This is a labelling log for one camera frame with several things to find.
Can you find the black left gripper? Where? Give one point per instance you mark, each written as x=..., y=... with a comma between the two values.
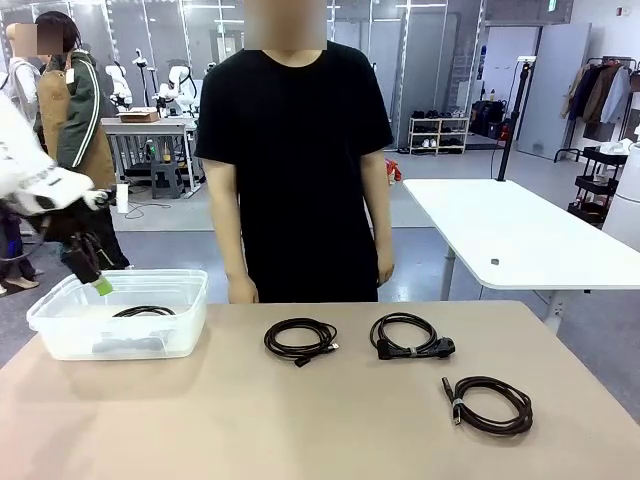
x=67, y=225

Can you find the person's right forearm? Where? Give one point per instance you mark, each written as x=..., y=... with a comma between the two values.
x=227, y=240

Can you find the person's left forearm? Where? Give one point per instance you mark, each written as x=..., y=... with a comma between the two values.
x=381, y=225

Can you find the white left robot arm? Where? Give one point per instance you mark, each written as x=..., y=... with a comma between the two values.
x=25, y=165

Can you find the person's right hand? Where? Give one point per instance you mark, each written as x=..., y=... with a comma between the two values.
x=243, y=290

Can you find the person's left hand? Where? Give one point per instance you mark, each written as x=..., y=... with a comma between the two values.
x=385, y=267

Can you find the white cylinder on floor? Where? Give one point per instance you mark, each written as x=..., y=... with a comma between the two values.
x=121, y=197

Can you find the beige shoe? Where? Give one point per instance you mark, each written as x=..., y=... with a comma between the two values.
x=22, y=283

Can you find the grey step stool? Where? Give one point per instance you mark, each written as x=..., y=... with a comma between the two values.
x=165, y=180

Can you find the clear plastic storage box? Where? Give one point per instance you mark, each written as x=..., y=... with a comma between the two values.
x=190, y=330

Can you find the person in brown apron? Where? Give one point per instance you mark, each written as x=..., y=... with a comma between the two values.
x=75, y=125

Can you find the workbench with white legs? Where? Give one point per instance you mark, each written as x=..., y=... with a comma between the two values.
x=145, y=127

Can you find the brown cardboard box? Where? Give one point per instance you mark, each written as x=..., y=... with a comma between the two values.
x=139, y=117

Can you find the figure in white top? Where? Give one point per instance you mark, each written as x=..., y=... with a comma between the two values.
x=22, y=85

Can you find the person in black t-shirt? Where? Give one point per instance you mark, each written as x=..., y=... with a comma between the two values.
x=300, y=150

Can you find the orange red bundle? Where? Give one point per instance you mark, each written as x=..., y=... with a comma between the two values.
x=392, y=170

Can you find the wooden shoe rack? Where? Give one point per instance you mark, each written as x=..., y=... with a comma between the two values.
x=439, y=133

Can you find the white table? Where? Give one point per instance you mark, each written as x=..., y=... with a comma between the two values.
x=500, y=225

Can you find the black bags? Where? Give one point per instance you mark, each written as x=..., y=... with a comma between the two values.
x=487, y=117

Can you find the grey partition panel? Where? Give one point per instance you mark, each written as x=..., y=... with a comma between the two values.
x=555, y=90

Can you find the black utility cart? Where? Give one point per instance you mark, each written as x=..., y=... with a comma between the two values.
x=600, y=182

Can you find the clothes rack with coats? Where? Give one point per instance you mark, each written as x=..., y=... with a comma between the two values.
x=600, y=92

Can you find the black camera pole stand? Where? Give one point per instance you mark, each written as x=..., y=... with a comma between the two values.
x=511, y=130

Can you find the red wall alarm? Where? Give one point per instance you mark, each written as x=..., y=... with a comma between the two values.
x=623, y=11

